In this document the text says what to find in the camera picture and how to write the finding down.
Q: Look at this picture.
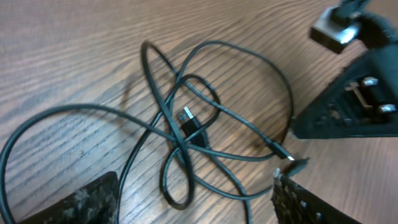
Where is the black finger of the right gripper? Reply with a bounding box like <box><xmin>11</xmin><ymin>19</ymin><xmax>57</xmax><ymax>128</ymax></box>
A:
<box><xmin>292</xmin><ymin>46</ymin><xmax>397</xmax><ymax>139</ymax></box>

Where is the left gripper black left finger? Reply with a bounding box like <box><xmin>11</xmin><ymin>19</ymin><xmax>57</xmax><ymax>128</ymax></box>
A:
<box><xmin>19</xmin><ymin>171</ymin><xmax>119</xmax><ymax>224</ymax></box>

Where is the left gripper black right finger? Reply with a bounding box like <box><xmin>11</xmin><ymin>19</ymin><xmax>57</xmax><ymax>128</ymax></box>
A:
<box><xmin>272</xmin><ymin>168</ymin><xmax>360</xmax><ymax>224</ymax></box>

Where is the black USB cable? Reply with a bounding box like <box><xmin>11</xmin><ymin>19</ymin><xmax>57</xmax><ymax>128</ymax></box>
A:
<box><xmin>158</xmin><ymin>73</ymin><xmax>296</xmax><ymax>224</ymax></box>
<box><xmin>0</xmin><ymin>40</ymin><xmax>295</xmax><ymax>224</ymax></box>

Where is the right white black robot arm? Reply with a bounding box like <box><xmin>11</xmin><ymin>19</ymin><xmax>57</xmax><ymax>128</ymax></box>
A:
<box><xmin>292</xmin><ymin>1</ymin><xmax>397</xmax><ymax>139</ymax></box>

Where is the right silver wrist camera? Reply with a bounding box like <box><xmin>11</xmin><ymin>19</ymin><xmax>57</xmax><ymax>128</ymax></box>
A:
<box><xmin>309</xmin><ymin>5</ymin><xmax>361</xmax><ymax>54</ymax></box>

